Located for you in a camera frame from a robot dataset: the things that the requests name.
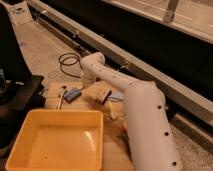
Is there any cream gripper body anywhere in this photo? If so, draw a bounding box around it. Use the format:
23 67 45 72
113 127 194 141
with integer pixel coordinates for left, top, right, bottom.
83 84 109 101

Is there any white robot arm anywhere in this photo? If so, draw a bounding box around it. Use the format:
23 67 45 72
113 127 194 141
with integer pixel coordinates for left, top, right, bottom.
80 52 183 171

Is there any brown wooden brush block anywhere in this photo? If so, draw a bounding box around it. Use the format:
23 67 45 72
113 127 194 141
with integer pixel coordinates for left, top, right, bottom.
95 88 112 105

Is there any blue cloth piece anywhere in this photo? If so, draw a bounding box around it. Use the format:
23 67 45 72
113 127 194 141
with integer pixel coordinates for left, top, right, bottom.
109 93 124 102

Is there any wooden board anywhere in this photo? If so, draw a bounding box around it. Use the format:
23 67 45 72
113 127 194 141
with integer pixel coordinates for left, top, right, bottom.
43 80 184 171

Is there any yellow corn piece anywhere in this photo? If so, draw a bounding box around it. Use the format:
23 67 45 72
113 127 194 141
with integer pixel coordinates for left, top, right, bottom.
107 101 118 120

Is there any blue sponge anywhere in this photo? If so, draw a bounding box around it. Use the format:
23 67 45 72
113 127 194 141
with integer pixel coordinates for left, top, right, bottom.
64 87 81 103

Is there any red yellow apple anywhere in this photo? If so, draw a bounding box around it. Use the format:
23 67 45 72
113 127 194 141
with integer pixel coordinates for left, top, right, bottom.
122 121 127 132

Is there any green cucumber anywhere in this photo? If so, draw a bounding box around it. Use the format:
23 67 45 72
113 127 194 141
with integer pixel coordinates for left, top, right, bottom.
117 134 129 144

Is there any yellow plastic bin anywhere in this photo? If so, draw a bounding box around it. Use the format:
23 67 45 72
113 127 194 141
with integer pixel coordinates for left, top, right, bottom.
5 110 103 171

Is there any black side table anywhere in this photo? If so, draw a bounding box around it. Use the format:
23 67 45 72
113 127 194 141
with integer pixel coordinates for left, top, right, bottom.
0 75 46 148

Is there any white floor box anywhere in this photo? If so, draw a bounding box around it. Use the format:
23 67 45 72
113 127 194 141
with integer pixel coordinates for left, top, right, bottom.
8 1 33 25

